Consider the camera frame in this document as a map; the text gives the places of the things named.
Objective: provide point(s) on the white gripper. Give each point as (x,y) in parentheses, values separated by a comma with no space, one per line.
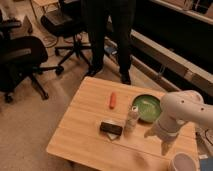
(166,131)

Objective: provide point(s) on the green ceramic bowl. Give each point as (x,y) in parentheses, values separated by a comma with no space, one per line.
(148,107)

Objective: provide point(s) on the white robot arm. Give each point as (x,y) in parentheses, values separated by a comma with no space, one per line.
(177,109)

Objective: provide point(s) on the clear plastic bottle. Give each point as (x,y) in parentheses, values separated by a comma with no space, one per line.
(132,119)

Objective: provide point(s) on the white cup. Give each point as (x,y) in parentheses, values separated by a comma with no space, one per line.
(182,162)

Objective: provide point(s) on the dark rectangular box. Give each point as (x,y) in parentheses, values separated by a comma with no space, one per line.
(111,128)

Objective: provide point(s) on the orange carrot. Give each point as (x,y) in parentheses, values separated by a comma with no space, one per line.
(112,103)

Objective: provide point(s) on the wooden table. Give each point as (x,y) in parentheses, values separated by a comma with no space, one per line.
(77,137)

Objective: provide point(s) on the person in dark trousers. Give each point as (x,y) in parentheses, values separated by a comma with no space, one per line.
(96,14)

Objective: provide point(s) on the black office chair back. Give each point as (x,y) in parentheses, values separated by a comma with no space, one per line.
(67,21)

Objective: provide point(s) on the black office chair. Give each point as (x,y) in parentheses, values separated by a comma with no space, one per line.
(21,58)
(67,21)

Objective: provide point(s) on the black office chair left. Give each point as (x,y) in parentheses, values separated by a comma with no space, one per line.
(21,58)

